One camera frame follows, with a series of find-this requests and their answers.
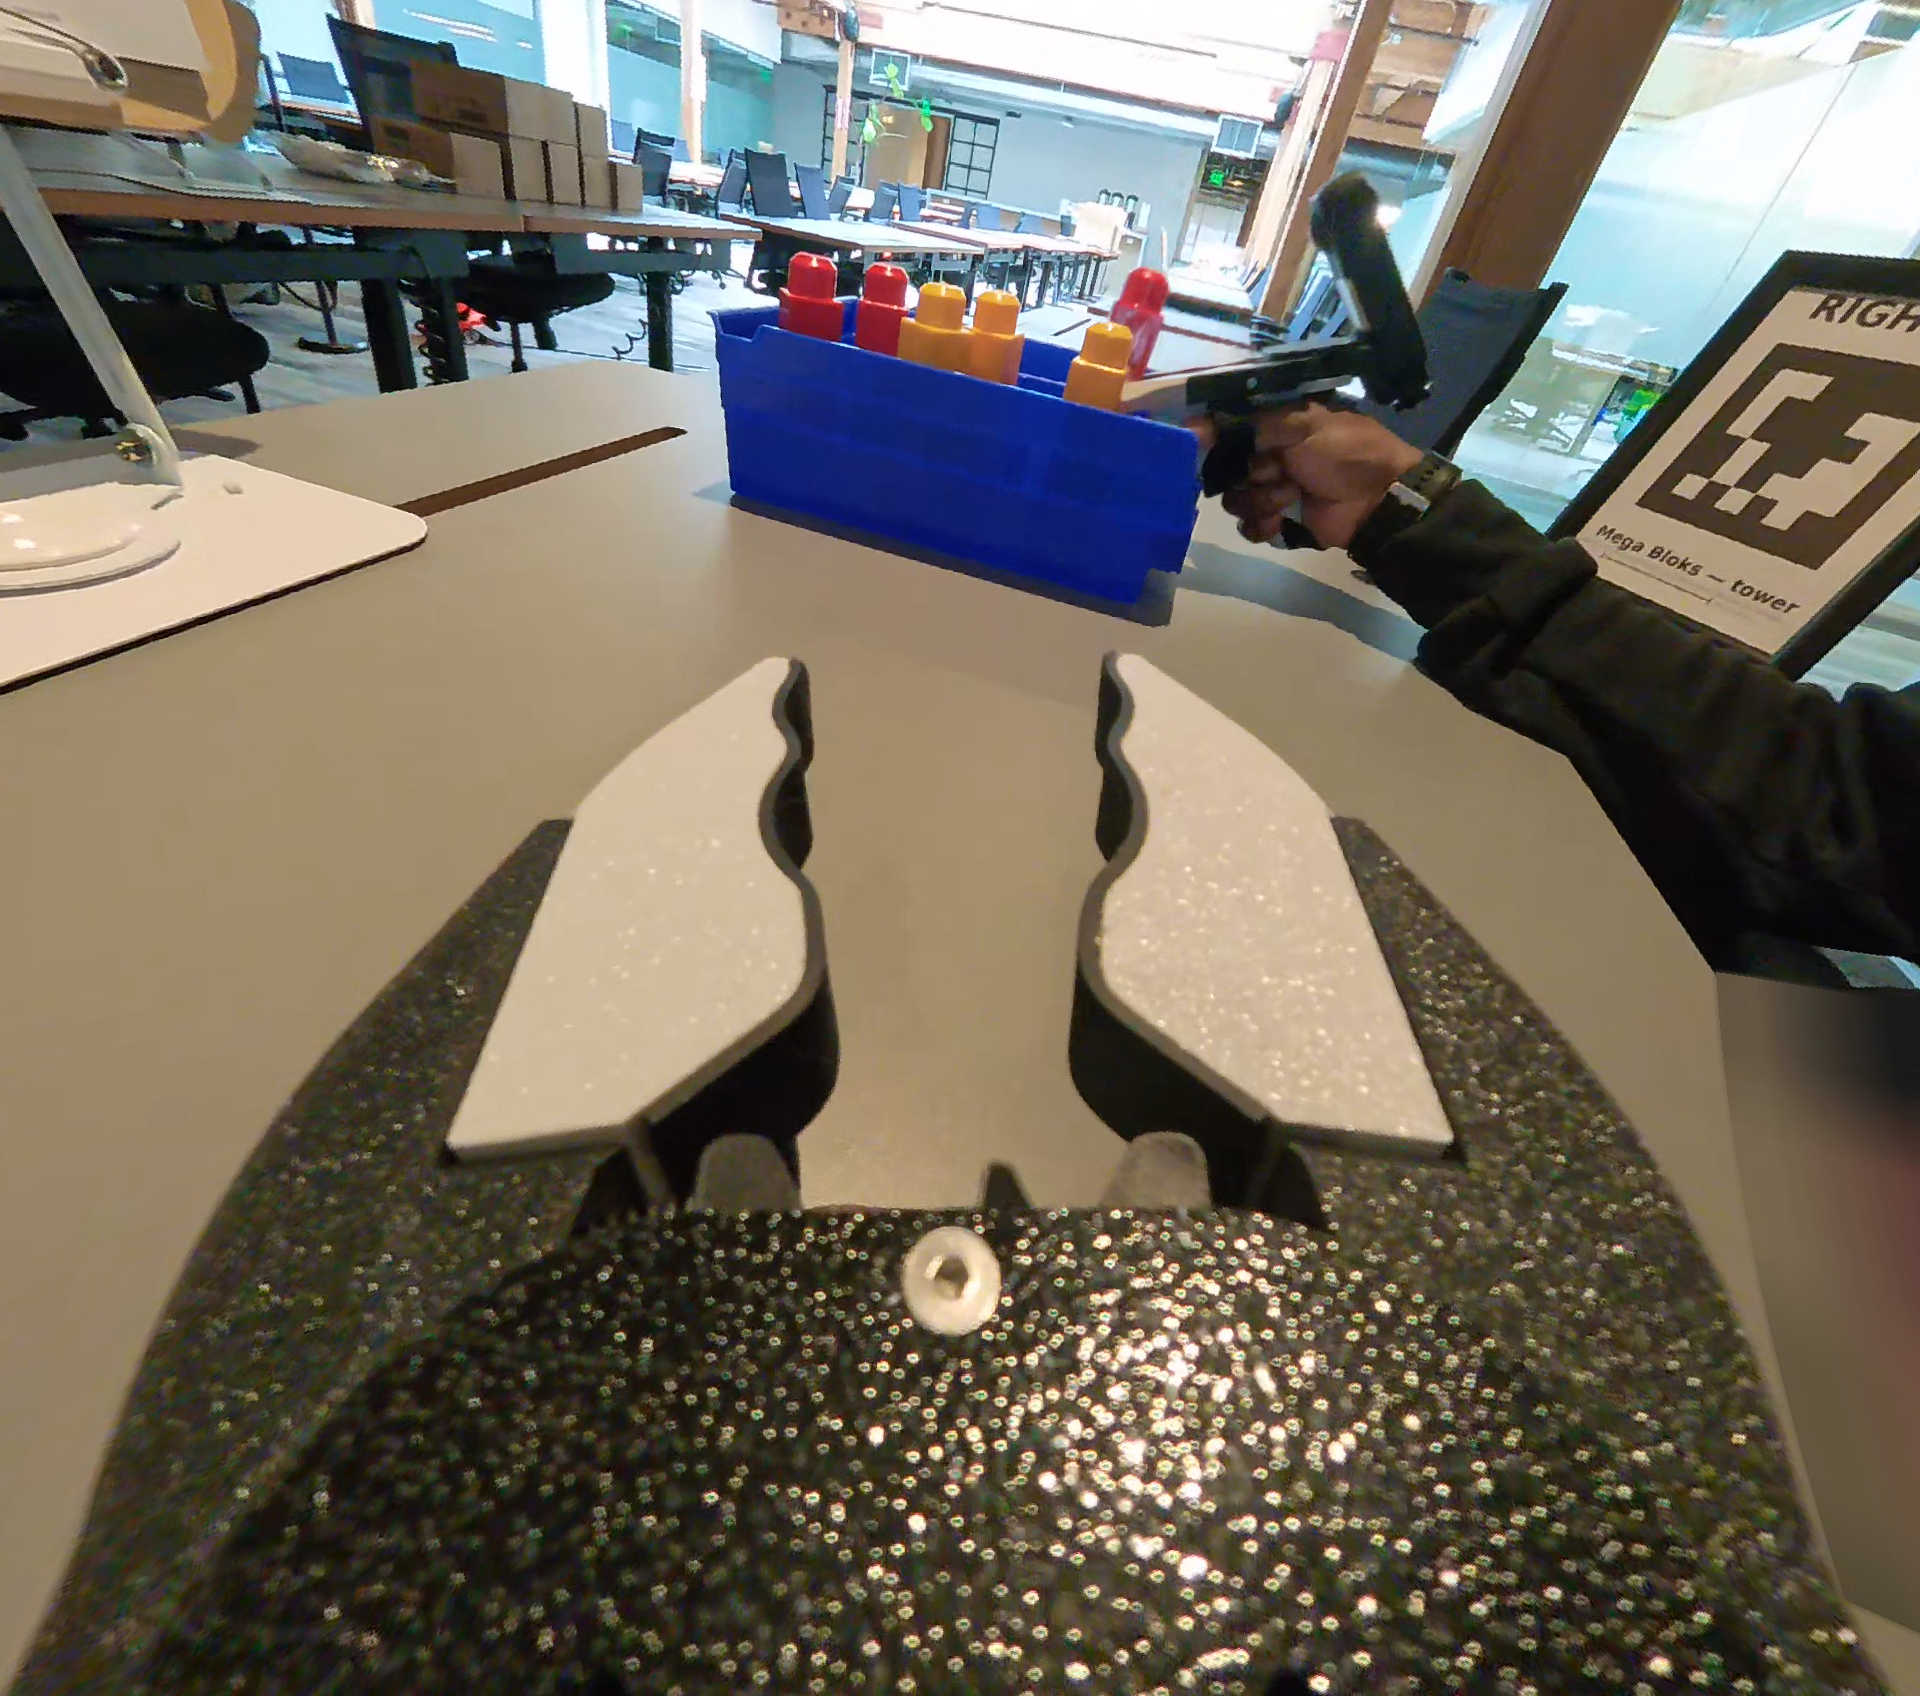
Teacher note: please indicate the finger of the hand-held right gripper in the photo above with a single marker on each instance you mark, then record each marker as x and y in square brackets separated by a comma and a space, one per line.
[1199, 385]

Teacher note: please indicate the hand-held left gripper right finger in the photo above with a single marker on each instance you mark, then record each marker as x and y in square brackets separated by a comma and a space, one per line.
[1260, 962]

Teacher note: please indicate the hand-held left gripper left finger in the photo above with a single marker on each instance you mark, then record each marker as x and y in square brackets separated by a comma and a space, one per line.
[645, 947]

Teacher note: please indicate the pile of mega block stacks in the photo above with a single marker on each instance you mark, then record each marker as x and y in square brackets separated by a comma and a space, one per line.
[941, 333]

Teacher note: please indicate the person's right forearm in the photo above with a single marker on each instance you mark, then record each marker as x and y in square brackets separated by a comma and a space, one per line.
[1650, 708]

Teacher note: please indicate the person's right hand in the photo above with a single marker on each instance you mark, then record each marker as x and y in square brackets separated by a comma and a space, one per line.
[1327, 474]

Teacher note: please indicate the black fabric chair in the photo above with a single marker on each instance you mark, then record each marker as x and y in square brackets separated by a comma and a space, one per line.
[1501, 355]

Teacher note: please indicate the black wristwatch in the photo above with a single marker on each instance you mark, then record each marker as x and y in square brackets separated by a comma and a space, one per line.
[1426, 488]

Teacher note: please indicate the wooden pillar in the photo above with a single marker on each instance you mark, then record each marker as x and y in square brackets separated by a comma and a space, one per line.
[1334, 75]
[1620, 2]

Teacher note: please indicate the nested blue plastic bins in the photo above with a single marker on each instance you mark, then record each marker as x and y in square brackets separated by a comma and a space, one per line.
[959, 496]

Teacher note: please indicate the black framed tag sign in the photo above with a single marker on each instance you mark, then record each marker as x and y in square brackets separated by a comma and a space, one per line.
[1754, 451]

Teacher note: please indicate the wooden office desk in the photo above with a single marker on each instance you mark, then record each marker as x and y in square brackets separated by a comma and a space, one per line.
[301, 205]
[645, 221]

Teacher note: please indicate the black office chair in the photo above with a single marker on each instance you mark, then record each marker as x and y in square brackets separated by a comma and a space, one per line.
[524, 294]
[134, 355]

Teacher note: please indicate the stack of cardboard boxes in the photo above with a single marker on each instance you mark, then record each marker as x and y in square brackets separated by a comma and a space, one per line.
[510, 151]

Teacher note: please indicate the clear acrylic stand leg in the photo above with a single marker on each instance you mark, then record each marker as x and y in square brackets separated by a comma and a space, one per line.
[98, 333]

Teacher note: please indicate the black monitor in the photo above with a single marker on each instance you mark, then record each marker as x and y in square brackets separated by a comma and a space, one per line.
[376, 69]

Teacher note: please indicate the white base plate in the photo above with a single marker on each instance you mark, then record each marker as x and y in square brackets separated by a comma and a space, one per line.
[270, 557]

